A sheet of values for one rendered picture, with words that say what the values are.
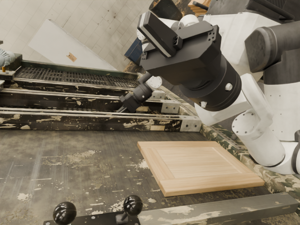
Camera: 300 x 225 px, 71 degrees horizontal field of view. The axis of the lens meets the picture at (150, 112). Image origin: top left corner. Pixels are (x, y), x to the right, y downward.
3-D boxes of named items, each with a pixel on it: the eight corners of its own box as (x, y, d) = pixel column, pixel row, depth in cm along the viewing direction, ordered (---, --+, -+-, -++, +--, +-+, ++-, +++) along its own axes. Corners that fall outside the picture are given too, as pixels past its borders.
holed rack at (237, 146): (243, 149, 94) (244, 148, 94) (239, 150, 93) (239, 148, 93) (139, 73, 238) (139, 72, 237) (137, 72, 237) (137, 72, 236)
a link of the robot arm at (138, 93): (131, 111, 120) (147, 97, 120) (135, 118, 112) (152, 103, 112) (117, 95, 114) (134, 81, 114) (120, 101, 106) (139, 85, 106)
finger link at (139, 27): (139, 30, 25) (170, 57, 29) (145, 8, 25) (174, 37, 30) (130, 34, 26) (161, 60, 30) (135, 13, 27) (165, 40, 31)
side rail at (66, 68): (136, 84, 233) (137, 74, 229) (21, 72, 193) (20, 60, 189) (134, 82, 240) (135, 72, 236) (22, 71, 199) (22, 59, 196)
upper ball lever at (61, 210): (73, 237, 43) (77, 221, 34) (52, 241, 42) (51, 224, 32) (73, 218, 46) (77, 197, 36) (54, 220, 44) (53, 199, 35)
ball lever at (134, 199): (129, 228, 48) (147, 211, 38) (112, 231, 46) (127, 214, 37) (127, 210, 50) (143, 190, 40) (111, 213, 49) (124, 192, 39)
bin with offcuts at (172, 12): (189, 11, 459) (168, -12, 428) (173, 31, 466) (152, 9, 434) (178, 12, 504) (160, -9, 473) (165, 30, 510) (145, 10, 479)
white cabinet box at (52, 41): (135, 85, 462) (46, 18, 364) (119, 106, 469) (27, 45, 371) (129, 79, 515) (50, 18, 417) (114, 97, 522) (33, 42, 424)
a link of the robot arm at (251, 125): (207, 107, 41) (239, 145, 47) (254, 85, 36) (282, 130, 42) (205, 87, 45) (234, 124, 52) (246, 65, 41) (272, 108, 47)
